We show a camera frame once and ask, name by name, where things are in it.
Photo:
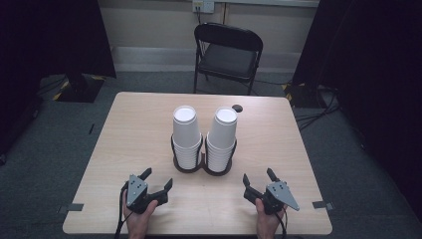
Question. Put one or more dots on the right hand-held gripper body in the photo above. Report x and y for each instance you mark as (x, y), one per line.
(280, 194)

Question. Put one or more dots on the black folding chair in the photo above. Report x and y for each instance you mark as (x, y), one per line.
(227, 59)

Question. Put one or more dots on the black round table grommet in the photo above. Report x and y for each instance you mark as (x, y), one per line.
(237, 108)

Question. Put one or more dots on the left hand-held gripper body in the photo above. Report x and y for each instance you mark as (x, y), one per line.
(136, 191)

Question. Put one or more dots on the white wall outlet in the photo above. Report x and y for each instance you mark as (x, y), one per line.
(203, 6)

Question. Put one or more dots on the white paper cup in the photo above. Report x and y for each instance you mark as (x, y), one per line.
(223, 131)

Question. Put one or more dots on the person's left hand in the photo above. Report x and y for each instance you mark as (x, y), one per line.
(137, 224)

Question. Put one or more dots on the grey floor tape strip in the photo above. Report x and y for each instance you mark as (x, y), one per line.
(322, 205)
(71, 207)

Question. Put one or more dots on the black double cup holder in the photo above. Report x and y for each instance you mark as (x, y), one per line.
(201, 166)

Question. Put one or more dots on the black stand base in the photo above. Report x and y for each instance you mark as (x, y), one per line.
(79, 89)
(300, 96)

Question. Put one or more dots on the person's right hand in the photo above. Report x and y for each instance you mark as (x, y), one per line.
(268, 225)

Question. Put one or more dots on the black curtain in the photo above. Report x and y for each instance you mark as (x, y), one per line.
(49, 40)
(375, 66)

